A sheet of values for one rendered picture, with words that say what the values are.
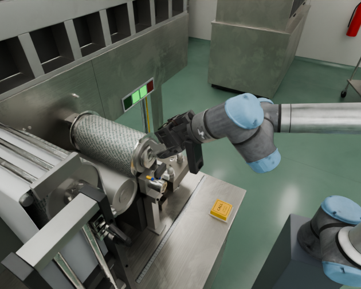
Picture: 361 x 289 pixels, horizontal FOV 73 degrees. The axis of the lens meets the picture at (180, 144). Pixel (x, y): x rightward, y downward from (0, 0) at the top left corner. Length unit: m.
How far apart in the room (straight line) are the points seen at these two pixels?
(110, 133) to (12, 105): 0.28
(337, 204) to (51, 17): 1.04
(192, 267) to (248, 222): 1.26
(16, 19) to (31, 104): 0.23
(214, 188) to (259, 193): 1.25
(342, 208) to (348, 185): 1.85
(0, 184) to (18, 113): 0.34
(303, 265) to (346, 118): 0.59
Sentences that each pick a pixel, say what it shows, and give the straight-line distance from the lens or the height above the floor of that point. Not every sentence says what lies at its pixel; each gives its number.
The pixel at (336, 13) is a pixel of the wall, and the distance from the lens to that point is 5.03.
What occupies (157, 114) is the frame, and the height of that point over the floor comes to 0.78.
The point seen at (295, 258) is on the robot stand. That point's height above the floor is 0.90.
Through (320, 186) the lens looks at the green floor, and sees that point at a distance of 2.64.
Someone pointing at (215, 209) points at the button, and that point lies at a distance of 1.05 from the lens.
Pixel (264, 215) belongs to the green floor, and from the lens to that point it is 2.23.
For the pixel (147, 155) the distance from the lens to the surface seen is 0.75.
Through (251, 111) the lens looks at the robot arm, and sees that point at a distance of 0.51.
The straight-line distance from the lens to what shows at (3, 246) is 1.06.
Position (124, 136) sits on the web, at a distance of 0.77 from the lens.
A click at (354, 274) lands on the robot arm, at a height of 1.11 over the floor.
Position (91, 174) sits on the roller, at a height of 1.34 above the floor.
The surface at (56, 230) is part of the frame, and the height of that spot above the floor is 1.44.
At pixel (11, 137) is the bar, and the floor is 1.44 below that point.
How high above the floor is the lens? 1.78
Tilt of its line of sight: 41 degrees down
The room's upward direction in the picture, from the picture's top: straight up
